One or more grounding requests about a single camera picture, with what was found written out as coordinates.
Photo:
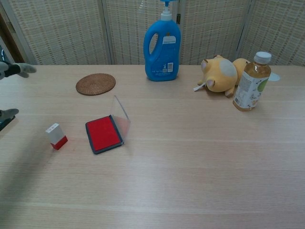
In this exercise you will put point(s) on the brown wooden door frame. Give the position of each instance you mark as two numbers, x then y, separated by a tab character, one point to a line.
9	43

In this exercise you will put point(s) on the white and red stamp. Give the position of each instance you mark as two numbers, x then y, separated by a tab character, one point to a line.
56	137

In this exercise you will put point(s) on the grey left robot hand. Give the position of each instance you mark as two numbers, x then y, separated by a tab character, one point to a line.
22	69

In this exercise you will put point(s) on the blue detergent pump bottle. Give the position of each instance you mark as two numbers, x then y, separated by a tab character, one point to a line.
164	59

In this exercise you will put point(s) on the tea bottle white cap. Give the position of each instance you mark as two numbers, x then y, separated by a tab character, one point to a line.
250	90

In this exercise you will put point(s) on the white round disc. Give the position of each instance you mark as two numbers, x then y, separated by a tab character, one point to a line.
274	77

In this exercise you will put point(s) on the round woven rattan coaster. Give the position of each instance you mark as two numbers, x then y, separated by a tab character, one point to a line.
95	84

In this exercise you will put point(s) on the yellow plush toy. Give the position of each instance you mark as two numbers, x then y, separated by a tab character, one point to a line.
219	76

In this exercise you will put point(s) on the black flat box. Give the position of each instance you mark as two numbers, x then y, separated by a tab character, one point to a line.
6	121

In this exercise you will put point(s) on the woven folding screen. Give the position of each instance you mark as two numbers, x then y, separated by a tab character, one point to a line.
66	31

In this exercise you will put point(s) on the red ink pad clear lid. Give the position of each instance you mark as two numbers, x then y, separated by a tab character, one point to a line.
103	134

